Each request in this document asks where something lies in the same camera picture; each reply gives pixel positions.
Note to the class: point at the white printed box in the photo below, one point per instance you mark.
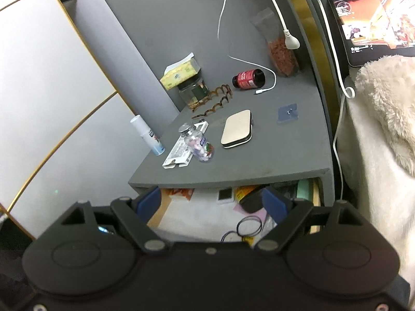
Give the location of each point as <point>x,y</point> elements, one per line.
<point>180,155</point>

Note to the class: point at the clear jar black lid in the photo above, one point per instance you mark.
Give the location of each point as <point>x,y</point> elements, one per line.
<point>193,92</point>

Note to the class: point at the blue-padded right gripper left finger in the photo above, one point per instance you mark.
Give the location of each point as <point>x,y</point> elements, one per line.
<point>133,216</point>

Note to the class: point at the clear bag red contents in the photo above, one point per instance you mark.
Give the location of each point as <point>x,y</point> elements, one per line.
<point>270,28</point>

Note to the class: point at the green packet in drawer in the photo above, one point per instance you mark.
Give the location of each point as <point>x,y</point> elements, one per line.
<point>305,189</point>

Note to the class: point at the pink paper in drawer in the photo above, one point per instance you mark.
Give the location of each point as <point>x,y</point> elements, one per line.
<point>252,225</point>

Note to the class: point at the small black white card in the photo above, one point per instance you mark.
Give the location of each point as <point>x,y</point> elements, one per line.
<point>225,196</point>

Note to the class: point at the tablet with screen on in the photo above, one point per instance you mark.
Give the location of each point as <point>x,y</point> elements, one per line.
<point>372,29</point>

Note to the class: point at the beige zip case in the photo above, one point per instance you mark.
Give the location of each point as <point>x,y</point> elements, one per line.
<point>238,129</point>

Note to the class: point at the white blue spray bottle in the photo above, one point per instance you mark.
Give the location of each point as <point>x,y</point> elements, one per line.
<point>148,135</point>

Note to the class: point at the cream fluffy blanket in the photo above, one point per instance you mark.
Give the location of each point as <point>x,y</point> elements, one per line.
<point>376,149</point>

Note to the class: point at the yellow tissue pack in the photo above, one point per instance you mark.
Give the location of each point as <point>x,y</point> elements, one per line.
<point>180,71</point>

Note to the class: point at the clear bottle of candies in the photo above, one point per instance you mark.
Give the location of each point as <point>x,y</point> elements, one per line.
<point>197,142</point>

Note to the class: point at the blue adhesive hook pad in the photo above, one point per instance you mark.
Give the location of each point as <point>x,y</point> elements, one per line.
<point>287,113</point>

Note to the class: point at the grey bedside cabinet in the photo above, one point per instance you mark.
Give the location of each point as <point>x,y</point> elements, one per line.
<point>264,129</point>

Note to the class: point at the black pouch in drawer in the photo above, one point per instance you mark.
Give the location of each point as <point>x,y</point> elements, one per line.
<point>252,202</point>

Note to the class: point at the red label supplement bottle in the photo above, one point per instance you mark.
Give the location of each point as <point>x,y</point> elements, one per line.
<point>250,79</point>

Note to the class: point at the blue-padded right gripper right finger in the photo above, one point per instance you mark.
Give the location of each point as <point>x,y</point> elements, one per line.
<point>289,216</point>

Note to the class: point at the brown wavy headband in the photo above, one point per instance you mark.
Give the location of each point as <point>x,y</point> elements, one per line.
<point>215,100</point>

